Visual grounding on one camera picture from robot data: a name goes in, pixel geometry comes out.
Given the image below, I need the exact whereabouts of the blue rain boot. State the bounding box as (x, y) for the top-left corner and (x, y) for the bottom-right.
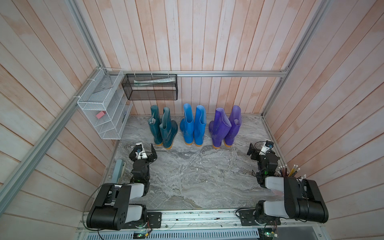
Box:
(180, 104), (194, 145)
(194, 105), (207, 147)

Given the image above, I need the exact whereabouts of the pencils bundle in cup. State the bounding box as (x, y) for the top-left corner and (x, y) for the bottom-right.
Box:
(275, 165), (307, 180)

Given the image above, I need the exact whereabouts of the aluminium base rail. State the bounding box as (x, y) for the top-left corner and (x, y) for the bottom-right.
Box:
(74, 209), (331, 240)

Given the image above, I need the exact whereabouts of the horizontal aluminium bar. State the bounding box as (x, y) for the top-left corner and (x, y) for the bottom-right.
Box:
(122, 70), (288, 78)

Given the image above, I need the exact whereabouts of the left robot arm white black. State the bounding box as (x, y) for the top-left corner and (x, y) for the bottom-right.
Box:
(82, 143), (158, 231)

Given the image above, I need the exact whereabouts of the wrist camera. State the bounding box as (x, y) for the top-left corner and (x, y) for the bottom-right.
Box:
(133, 143), (148, 160)
(259, 141), (274, 156)

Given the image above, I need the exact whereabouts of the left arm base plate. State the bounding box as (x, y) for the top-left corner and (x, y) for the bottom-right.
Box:
(122, 212), (162, 230)

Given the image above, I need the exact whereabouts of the black wire mesh basket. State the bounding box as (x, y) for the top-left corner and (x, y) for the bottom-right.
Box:
(122, 73), (178, 101)

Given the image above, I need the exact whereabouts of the teal rain boot with paper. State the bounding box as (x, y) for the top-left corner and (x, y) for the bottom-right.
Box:
(148, 105), (163, 146)

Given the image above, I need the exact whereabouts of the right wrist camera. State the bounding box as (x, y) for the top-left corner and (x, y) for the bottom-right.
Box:
(259, 141), (274, 156)

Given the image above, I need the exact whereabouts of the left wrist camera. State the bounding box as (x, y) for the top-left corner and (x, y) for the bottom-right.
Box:
(133, 143), (148, 160)

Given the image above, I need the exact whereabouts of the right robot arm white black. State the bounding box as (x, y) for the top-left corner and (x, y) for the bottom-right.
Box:
(247, 141), (329, 225)

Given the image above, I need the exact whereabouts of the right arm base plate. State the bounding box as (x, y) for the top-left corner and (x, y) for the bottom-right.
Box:
(235, 209), (281, 227)

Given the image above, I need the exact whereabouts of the white wire mesh shelf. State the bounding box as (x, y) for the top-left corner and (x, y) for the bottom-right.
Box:
(78, 68), (132, 140)

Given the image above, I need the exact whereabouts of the teal flat object at wall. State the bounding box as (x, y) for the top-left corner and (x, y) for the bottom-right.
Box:
(111, 159), (126, 184)

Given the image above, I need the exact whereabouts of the pink eraser block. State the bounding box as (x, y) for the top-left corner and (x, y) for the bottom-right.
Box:
(96, 111), (106, 119)

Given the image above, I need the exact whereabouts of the purple rain boot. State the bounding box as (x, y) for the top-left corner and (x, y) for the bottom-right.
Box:
(209, 108), (232, 149)
(224, 105), (242, 147)

